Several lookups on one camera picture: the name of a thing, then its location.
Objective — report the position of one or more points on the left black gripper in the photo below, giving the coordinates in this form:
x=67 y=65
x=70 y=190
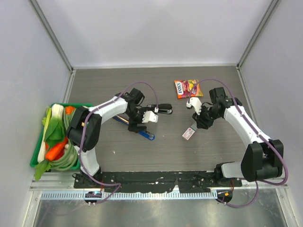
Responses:
x=133 y=126

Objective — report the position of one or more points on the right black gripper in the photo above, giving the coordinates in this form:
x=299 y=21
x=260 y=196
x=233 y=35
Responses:
x=201 y=122

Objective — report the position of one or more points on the small staple box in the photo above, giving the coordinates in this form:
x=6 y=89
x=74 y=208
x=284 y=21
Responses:
x=190 y=132

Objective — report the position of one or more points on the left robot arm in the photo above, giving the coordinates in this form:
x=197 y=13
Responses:
x=85 y=126

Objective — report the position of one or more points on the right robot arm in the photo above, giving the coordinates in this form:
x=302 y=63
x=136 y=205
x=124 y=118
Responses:
x=262 y=157

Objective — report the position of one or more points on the Fox's candy bag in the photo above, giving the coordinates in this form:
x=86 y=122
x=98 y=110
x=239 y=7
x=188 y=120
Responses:
x=185 y=88

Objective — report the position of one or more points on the toy green beans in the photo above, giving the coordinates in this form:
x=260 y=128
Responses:
x=69 y=157

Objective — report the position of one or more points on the toy bok choy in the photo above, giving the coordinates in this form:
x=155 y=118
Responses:
x=54 y=132

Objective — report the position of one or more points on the toy carrot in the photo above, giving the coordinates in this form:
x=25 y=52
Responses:
x=53 y=152

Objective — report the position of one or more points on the green plastic tray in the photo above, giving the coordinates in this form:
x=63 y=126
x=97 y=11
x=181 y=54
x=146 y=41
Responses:
x=34 y=162

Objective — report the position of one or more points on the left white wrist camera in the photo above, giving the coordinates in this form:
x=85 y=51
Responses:
x=149 y=116

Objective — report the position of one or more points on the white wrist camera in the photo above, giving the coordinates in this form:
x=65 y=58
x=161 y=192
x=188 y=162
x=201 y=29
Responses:
x=195 y=103
x=149 y=116

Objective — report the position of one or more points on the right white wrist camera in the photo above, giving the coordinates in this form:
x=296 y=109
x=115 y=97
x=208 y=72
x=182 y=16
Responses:
x=195 y=103

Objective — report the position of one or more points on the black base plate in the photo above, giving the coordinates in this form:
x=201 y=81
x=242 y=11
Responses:
x=165 y=181

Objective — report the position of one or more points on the slotted cable duct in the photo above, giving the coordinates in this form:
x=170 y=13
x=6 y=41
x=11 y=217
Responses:
x=95 y=195

